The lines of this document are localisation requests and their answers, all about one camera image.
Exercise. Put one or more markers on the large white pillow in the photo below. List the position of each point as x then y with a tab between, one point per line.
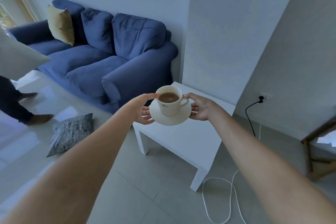
18	57

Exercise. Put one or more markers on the white saucer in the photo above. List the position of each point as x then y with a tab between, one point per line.
168	120

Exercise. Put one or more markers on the person's left hand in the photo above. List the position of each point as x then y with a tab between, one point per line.
136	112

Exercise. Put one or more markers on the patterned blue white cushion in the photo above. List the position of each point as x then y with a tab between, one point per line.
69	134

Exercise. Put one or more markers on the person's left forearm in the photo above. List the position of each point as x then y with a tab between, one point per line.
73	168

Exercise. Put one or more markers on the white side table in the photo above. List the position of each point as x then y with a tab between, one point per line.
183	139

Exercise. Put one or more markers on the person's right forearm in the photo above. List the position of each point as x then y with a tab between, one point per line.
267	171

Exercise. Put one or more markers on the person's left thumb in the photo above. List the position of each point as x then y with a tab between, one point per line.
151	97

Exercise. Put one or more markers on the person's right hand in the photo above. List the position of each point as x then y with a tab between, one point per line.
206	109

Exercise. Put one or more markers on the wooden chair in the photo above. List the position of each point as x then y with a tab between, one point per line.
311	153

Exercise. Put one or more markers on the blue sofa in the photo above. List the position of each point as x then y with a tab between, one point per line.
118	79

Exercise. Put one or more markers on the brown coffee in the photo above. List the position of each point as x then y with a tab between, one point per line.
168	97

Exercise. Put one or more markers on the white cup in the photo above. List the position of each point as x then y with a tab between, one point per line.
169	108

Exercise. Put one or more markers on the person's right thumb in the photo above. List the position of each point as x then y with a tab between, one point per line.
191	97

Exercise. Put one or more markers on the yellow throw pillow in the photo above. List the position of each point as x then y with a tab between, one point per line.
61	25

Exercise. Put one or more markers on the blue sofa back cushion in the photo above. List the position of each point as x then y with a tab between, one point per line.
76	13
98	29
137	34

